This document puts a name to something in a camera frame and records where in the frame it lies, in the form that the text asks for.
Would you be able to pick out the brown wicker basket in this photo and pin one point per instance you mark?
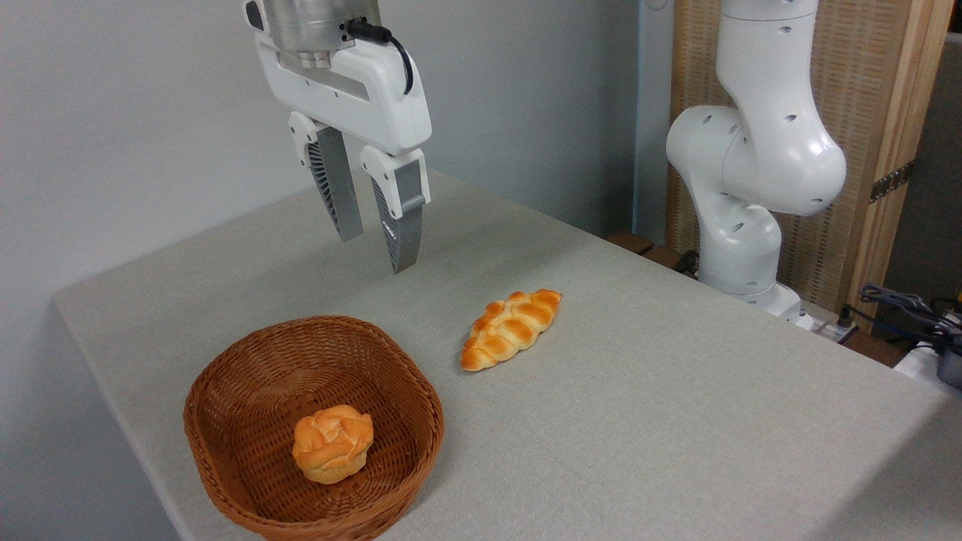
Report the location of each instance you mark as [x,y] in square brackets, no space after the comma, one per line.
[255,391]

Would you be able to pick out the grey round container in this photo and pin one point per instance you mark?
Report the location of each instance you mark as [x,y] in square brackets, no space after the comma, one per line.
[951,368]

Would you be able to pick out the grey linen tablecloth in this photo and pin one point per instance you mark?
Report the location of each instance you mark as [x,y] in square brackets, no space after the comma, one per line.
[639,421]

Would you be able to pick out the braided golden bread loaf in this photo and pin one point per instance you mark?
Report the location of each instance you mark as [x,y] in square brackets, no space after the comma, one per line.
[511,328]

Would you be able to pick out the wooden woven folding screen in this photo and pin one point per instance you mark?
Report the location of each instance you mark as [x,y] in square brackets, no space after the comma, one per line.
[872,90]

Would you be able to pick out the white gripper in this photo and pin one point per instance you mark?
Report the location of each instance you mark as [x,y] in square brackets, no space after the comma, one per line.
[376,98]

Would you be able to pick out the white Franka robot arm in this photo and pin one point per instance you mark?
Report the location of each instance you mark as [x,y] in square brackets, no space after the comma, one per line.
[759,150]

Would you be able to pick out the white box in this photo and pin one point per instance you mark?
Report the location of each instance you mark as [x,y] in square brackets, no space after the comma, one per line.
[917,364]

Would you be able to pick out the black metal screen hinge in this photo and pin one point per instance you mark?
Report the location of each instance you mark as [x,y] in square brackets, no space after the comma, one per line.
[892,181]

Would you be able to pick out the round golden bread bun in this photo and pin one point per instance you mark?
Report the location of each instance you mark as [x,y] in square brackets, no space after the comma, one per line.
[333,443]

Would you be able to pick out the black plug at robot base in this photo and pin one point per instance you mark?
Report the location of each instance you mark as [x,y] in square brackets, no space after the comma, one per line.
[843,319]

